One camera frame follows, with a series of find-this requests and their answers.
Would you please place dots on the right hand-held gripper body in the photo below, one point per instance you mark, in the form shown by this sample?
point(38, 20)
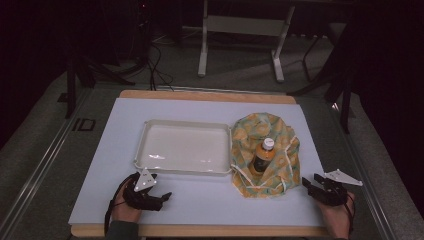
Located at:
point(333, 191)

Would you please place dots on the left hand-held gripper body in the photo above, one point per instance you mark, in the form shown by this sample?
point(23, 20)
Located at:
point(144, 190)

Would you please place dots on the orange green patterned cloth bag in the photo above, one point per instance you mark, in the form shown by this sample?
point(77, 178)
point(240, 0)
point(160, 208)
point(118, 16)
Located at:
point(283, 166)

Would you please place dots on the white plastic tray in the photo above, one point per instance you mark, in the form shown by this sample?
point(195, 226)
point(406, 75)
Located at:
point(184, 148)

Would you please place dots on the orange drink bottle white cap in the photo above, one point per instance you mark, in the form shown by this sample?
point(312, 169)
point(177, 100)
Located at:
point(263, 158)

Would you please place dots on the person's right hand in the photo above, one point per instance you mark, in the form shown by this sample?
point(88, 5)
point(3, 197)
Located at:
point(336, 218)

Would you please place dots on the person's left hand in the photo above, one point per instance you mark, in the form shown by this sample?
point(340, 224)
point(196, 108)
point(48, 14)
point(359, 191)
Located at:
point(125, 210)

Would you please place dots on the pale blue table board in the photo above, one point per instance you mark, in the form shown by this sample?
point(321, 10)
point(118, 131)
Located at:
point(200, 203)

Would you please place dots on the black metal stand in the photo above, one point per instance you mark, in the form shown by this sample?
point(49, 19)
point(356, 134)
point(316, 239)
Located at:
point(336, 86)

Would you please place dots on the black tripod stand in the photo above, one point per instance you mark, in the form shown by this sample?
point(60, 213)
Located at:
point(80, 71)

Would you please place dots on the metal floor rail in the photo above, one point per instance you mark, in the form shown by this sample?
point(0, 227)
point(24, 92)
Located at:
point(43, 166)
point(361, 173)

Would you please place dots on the white metal desk frame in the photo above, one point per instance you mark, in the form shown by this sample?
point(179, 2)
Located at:
point(245, 26)

